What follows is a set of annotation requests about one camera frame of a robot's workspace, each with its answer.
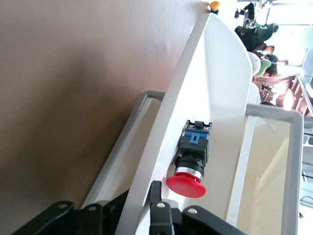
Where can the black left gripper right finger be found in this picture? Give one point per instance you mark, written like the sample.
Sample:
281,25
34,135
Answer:
160,218

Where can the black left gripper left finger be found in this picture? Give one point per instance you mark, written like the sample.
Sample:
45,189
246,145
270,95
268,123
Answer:
83,220

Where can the red mushroom push button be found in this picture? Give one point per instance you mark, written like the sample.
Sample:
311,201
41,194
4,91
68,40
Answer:
192,159

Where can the white plastic panel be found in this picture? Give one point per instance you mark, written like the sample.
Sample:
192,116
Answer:
220,85

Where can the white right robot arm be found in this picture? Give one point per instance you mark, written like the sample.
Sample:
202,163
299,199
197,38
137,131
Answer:
254,64

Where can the off-white plastic drawer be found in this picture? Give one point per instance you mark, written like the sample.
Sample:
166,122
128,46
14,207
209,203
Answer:
271,171

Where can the orange mushroom push button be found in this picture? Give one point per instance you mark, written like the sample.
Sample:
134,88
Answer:
214,6

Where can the grey plastic bin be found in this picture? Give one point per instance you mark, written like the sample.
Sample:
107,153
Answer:
297,171

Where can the brown background table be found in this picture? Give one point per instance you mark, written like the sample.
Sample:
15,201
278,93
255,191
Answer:
281,85

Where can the person in black shirt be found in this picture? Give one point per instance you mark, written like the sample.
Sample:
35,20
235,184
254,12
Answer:
272,61

